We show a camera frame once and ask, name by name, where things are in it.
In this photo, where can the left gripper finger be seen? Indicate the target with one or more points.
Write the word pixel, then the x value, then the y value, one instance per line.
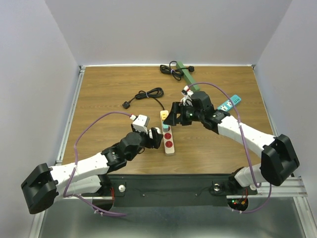
pixel 157 134
pixel 155 143

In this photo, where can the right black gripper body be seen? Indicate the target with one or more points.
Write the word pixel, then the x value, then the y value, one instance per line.
pixel 197 115

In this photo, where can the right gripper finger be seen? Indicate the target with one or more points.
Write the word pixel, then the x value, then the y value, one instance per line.
pixel 186 114
pixel 171 120

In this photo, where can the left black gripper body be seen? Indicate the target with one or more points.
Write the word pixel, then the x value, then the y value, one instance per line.
pixel 145 142

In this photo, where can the yellow cube plug adapter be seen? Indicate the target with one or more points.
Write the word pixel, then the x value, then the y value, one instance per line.
pixel 163 114

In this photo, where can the teal cube plug adapter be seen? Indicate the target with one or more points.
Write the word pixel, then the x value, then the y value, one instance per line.
pixel 165 127

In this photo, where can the beige power strip red sockets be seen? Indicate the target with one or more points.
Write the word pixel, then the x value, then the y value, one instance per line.
pixel 168 142

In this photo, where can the teal power strip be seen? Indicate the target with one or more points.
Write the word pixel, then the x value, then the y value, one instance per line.
pixel 228 105

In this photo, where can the white square plug adapter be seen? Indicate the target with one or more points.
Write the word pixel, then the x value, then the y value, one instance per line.
pixel 150 134

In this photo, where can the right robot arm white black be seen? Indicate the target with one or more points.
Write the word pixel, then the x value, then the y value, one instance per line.
pixel 277 154

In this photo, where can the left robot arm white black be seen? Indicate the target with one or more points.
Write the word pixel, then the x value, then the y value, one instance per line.
pixel 46 185

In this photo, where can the green power strip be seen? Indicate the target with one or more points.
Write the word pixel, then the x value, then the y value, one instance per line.
pixel 187 76

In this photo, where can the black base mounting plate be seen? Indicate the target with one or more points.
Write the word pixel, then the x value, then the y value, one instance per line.
pixel 170 190

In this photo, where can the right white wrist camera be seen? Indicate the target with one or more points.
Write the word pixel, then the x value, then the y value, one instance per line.
pixel 187 93

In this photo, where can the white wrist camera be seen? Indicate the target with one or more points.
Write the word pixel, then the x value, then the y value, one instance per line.
pixel 187 93
pixel 140 123

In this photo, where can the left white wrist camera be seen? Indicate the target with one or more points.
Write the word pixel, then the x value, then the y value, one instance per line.
pixel 140 123

